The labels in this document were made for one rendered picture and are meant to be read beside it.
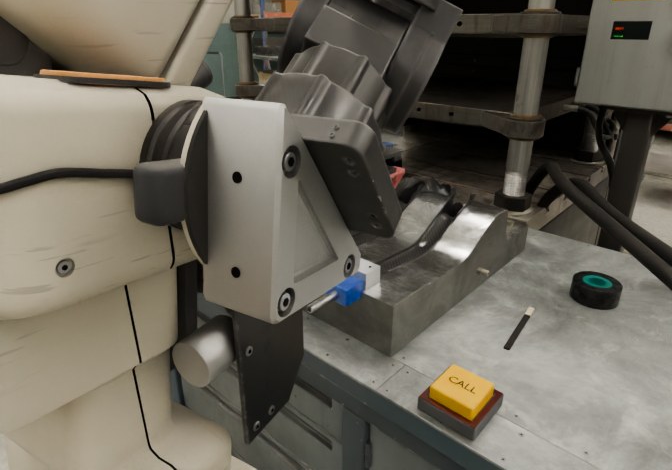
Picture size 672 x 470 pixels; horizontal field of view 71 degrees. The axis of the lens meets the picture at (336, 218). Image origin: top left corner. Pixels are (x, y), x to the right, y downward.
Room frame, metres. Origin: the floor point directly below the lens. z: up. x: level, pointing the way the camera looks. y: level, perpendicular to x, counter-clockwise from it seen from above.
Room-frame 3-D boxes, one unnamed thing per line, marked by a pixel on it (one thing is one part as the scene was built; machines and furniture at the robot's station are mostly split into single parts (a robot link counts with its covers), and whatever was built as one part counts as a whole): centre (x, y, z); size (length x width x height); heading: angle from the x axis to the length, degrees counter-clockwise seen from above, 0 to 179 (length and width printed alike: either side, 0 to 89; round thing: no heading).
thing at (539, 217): (1.90, -0.31, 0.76); 1.30 x 0.84 x 0.07; 48
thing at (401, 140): (1.81, -0.29, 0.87); 0.50 x 0.27 x 0.17; 138
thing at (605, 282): (0.75, -0.47, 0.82); 0.08 x 0.08 x 0.04
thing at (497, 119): (1.90, -0.32, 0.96); 1.29 x 0.83 x 0.18; 48
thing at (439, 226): (0.85, -0.14, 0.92); 0.35 x 0.16 x 0.09; 138
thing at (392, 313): (0.85, -0.15, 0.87); 0.50 x 0.26 x 0.14; 138
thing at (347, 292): (0.62, -0.01, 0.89); 0.13 x 0.05 x 0.05; 138
